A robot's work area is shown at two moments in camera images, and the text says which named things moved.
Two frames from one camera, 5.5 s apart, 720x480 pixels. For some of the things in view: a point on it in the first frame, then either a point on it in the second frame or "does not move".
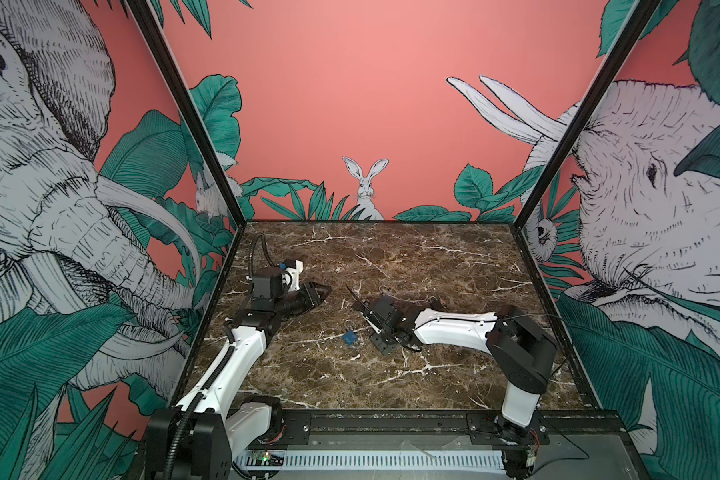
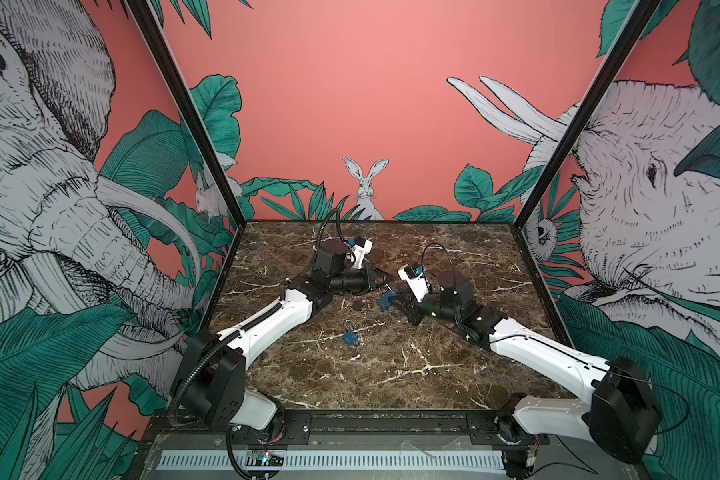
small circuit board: (265, 458) does not move
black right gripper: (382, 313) to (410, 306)
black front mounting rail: (422, 429) does not move
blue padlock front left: (350, 337) does not move
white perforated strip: (382, 461) does not move
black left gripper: (308, 292) to (371, 274)
